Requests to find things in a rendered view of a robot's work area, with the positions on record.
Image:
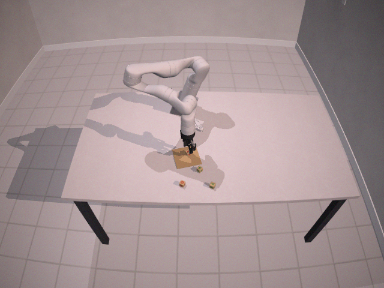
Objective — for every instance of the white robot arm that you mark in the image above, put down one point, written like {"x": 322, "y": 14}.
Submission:
{"x": 187, "y": 104}

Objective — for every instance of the brown square mat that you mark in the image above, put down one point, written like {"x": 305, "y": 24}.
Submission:
{"x": 182, "y": 160}

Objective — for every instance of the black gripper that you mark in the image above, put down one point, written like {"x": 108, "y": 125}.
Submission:
{"x": 188, "y": 141}

